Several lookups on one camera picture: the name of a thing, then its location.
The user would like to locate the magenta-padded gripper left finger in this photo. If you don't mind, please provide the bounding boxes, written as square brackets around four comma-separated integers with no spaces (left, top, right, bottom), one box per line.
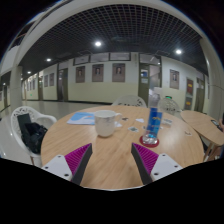
[41,143,94,186]

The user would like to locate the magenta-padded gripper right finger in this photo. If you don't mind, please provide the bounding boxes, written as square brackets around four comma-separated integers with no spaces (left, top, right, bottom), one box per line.
[130,142,184,186]

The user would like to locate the clear water bottle blue label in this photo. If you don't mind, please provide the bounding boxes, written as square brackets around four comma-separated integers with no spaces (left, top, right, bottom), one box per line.
[142,87,164,146]

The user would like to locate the flat round red coaster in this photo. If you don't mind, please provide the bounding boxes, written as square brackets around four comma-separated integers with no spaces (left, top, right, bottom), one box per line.
[139,134,160,149]

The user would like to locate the blue paper sheet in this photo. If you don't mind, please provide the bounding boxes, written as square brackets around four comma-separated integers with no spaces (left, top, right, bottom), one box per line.
[66,111,98,126]

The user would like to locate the white ceramic mug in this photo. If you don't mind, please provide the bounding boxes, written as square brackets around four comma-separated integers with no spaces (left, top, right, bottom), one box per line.
[93,109,123,138]

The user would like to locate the black bag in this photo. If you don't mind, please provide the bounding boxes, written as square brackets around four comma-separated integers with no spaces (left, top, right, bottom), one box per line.
[17,113,48,154]

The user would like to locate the white plastic lattice chair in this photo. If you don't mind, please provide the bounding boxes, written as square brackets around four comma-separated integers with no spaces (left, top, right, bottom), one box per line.
[10,105,58,168]
[157,97,183,118]
[111,95,148,108]

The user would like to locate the round wooden side table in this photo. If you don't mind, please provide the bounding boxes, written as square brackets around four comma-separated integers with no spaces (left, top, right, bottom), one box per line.
[179,109,224,163]

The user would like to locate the open dark double door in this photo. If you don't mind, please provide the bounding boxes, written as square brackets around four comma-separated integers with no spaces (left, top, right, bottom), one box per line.
[137,63,163,106]

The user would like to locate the dark wooden door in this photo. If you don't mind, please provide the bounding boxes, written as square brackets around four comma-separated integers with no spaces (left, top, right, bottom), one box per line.
[57,68,69,102]
[195,78,206,113]

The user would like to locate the black tablet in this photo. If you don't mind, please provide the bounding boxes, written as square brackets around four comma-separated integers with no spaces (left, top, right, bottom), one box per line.
[210,119,224,132]

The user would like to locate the round ceiling lights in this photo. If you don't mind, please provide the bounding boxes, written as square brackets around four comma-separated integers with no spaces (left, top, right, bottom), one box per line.
[25,40,183,75]

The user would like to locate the framed wall portraits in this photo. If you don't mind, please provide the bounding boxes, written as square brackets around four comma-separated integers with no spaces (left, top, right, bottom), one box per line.
[26,63,180,90]

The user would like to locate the horizontal wall frames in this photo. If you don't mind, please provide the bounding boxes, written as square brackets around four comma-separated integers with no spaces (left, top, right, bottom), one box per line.
[73,52,132,66]

